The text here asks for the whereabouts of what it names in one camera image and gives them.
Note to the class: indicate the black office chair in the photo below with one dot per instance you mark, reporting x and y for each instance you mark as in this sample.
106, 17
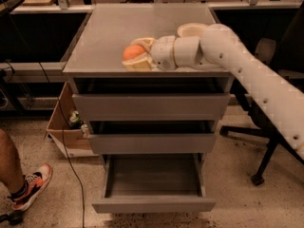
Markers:
274, 104

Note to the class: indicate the black chair caster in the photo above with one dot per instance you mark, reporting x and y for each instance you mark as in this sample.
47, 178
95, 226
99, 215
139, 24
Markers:
14, 218

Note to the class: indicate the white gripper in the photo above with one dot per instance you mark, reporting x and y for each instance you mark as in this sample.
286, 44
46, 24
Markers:
161, 53

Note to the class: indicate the grey drawer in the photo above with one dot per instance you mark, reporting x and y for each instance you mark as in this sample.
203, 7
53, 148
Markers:
153, 183
152, 137
150, 99

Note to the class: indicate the grey middle drawer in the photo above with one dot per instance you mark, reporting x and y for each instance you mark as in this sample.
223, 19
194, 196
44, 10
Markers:
152, 137

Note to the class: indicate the person's bare leg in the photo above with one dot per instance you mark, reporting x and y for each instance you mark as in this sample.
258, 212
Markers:
10, 168

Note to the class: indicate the grey top drawer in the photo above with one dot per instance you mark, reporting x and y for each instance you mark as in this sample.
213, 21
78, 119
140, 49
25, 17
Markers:
150, 99

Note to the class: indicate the grey drawer cabinet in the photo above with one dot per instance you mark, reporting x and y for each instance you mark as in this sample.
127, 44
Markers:
112, 27

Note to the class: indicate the green white bottle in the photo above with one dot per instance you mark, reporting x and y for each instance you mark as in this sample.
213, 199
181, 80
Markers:
75, 119

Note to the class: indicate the orange fruit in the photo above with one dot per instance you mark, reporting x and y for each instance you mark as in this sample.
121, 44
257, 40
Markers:
132, 52

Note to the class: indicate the cardboard box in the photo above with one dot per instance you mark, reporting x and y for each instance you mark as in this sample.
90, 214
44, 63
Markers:
71, 140

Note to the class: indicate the orange white sneaker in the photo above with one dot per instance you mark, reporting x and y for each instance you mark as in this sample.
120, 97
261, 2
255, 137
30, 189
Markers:
35, 184

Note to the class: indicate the white paper bowl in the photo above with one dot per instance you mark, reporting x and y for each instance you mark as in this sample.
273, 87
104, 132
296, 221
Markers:
191, 29

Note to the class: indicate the grey bottom drawer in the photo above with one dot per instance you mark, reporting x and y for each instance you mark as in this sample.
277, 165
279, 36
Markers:
153, 183

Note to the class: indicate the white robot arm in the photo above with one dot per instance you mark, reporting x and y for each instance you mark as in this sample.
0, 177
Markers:
199, 45

